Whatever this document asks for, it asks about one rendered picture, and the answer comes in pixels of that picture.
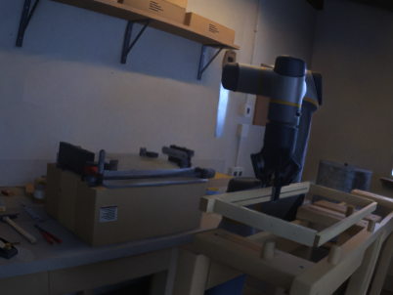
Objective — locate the dark grey jig clamp block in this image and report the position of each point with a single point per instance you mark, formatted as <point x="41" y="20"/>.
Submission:
<point x="179" y="155"/>

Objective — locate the pale wooden brood frame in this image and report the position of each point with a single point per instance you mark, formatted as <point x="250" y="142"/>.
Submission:
<point x="260" y="223"/>

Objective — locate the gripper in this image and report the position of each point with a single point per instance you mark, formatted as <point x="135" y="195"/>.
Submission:
<point x="280" y="140"/>

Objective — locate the wooden workbench grey top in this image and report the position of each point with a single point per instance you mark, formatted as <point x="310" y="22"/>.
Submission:
<point x="97" y="276"/>

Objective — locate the grey hand saw blade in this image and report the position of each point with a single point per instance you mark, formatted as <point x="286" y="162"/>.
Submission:
<point x="29" y="210"/>

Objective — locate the black tool yellow knob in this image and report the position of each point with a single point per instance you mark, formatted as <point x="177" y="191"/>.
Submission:
<point x="7" y="251"/>

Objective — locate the small wooden block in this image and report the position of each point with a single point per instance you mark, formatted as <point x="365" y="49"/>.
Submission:
<point x="29" y="189"/>

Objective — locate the yellow flat box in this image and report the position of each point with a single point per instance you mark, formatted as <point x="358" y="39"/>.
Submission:
<point x="220" y="179"/>

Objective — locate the large brown cardboard box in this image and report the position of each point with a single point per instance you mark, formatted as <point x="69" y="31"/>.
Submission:
<point x="146" y="215"/>

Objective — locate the white socket box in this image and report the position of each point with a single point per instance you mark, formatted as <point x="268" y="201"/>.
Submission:
<point x="236" y="171"/>

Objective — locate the grey jig clamp bar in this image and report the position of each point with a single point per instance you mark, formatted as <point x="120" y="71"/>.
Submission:
<point x="153" y="174"/>

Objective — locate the hanging steel handsaw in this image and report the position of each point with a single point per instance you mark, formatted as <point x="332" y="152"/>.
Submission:
<point x="222" y="110"/>

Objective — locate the small brown shelf carton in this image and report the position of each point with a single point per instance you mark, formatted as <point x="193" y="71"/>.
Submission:
<point x="210" y="27"/>

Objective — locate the tan jig base board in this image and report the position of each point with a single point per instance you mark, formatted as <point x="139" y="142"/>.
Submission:
<point x="137" y="161"/>

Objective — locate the wooden wall shelf black brackets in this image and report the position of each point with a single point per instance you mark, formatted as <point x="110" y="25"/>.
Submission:
<point x="153" y="21"/>

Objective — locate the small dark jig block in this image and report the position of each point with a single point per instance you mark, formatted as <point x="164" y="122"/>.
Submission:
<point x="147" y="152"/>

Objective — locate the grey felt bin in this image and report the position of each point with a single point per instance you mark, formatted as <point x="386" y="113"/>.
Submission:
<point x="342" y="177"/>

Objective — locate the small brown flat piece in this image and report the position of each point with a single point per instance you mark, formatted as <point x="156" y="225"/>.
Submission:
<point x="8" y="192"/>

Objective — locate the dark cam lever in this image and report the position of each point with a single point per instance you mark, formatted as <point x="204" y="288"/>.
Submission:
<point x="101" y="161"/>

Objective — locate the white wall switch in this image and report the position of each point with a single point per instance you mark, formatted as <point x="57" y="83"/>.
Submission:
<point x="248" y="110"/>

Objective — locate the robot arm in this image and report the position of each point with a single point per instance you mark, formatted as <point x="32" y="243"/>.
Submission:
<point x="285" y="88"/>

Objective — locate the large brown shelf carton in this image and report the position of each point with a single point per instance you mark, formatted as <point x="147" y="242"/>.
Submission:
<point x="156" y="8"/>

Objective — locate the pale wooden drying rack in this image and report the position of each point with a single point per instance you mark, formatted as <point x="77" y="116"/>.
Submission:
<point x="247" y="257"/>

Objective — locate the red range nut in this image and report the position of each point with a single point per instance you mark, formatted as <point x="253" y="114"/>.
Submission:
<point x="93" y="170"/>

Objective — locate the white labelled jar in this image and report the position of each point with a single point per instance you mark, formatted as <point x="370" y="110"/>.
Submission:
<point x="39" y="190"/>

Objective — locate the black jig end stop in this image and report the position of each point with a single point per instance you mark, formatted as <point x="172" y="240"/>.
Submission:
<point x="73" y="157"/>

